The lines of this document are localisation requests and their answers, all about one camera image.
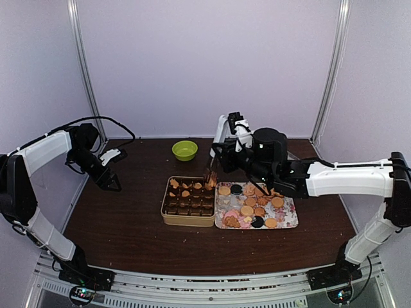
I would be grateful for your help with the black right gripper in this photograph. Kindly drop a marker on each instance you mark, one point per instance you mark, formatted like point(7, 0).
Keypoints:
point(226, 160)

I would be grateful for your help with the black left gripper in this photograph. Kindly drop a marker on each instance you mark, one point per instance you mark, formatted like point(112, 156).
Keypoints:
point(103, 182)

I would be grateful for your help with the metal serving tongs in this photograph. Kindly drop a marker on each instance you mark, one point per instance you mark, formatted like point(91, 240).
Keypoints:
point(210, 175)

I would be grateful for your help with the gold cookie tin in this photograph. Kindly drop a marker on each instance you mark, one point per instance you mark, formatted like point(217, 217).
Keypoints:
point(189, 205)

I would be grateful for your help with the brown flower cookie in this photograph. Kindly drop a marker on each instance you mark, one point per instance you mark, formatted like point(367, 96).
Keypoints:
point(174, 183)

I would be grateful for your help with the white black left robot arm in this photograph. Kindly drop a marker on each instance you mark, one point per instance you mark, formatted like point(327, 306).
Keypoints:
point(91, 211)

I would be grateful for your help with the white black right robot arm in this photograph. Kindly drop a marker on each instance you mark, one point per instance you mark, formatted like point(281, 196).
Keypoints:
point(263, 156)

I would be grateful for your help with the round patterned biscuit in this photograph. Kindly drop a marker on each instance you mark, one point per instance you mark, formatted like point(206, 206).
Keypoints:
point(224, 191)

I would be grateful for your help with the floral cookie tray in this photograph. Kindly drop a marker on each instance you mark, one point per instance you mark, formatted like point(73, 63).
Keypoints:
point(249, 201)

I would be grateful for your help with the green bowl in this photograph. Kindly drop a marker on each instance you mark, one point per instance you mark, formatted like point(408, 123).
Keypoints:
point(185, 150)

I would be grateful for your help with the pink round cookie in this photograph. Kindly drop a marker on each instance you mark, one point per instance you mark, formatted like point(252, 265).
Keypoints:
point(231, 213)

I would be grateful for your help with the black sandwich cookie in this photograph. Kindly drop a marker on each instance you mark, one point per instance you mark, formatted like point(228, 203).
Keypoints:
point(258, 222)

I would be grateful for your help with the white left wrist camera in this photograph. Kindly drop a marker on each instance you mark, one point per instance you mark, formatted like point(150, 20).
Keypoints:
point(113, 155)

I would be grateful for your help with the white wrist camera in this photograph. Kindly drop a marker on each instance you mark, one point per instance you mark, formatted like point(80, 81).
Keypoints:
point(236, 125)
point(113, 155)

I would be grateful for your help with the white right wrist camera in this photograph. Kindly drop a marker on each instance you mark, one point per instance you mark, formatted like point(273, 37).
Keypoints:
point(236, 125)

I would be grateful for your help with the aluminium corner post left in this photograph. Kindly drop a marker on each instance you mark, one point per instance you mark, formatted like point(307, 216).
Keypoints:
point(77, 34)

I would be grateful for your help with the aluminium corner post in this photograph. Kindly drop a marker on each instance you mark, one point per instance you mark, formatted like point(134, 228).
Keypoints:
point(331, 79)
point(77, 34)

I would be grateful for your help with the aluminium front rail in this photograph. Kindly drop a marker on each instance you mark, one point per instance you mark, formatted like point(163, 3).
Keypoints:
point(281, 289)

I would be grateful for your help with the aluminium corner post right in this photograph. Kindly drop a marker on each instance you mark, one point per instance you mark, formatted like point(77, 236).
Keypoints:
point(331, 79)

